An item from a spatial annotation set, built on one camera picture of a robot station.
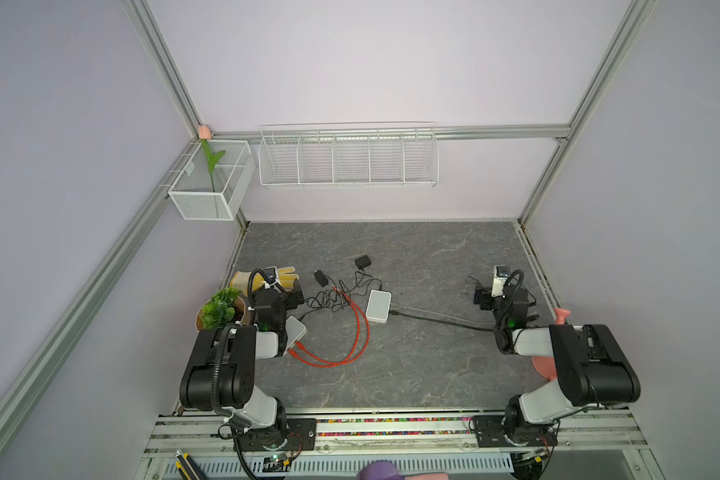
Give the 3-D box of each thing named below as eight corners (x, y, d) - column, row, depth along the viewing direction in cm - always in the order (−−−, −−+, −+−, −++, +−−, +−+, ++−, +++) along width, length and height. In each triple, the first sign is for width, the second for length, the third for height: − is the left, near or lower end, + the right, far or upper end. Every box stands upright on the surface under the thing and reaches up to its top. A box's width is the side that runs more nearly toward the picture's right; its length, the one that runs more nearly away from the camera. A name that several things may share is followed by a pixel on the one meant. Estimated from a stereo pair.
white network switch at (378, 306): (364, 320, 96) (364, 317, 94) (370, 292, 103) (370, 288, 101) (387, 324, 95) (387, 321, 93) (391, 295, 102) (392, 292, 100)
